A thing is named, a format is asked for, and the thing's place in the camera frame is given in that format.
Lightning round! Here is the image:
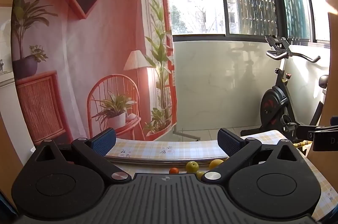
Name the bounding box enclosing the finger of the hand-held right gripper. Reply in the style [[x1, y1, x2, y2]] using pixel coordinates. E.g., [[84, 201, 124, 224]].
[[296, 125, 321, 140]]

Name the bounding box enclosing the printed room backdrop cloth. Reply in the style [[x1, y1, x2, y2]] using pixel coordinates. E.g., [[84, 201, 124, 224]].
[[11, 0, 178, 146]]

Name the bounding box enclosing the long steel pole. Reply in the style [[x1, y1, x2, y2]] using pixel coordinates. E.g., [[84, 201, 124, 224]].
[[104, 140, 312, 166]]

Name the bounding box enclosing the black exercise bike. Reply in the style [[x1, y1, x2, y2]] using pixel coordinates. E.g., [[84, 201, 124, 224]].
[[240, 34, 330, 140]]

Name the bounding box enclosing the yellow plaid floral tablecloth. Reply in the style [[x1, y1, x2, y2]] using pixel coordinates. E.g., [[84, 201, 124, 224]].
[[104, 130, 338, 222]]

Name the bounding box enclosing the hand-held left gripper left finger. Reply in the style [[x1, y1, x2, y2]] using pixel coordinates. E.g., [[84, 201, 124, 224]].
[[34, 127, 132, 184]]

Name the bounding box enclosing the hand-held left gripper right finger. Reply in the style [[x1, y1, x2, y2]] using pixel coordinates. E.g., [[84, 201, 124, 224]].
[[202, 128, 303, 184]]

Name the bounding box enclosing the metal backdrop stand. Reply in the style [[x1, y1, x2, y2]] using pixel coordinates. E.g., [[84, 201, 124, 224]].
[[172, 129, 202, 142]]

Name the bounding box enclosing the round green fruit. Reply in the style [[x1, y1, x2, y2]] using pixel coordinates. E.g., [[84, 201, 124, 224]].
[[185, 161, 199, 173]]

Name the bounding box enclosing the brown wooden panel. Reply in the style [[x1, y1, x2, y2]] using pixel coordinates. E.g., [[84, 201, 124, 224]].
[[308, 0, 338, 161]]

